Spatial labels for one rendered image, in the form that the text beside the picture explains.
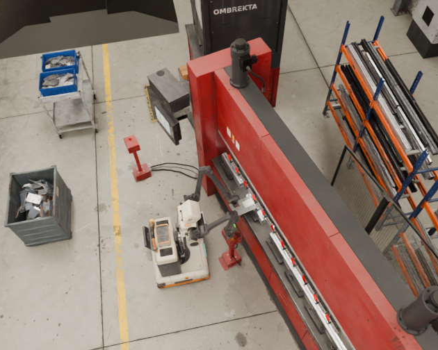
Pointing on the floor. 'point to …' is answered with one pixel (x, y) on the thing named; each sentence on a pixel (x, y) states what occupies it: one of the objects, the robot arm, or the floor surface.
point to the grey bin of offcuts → (39, 207)
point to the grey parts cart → (72, 103)
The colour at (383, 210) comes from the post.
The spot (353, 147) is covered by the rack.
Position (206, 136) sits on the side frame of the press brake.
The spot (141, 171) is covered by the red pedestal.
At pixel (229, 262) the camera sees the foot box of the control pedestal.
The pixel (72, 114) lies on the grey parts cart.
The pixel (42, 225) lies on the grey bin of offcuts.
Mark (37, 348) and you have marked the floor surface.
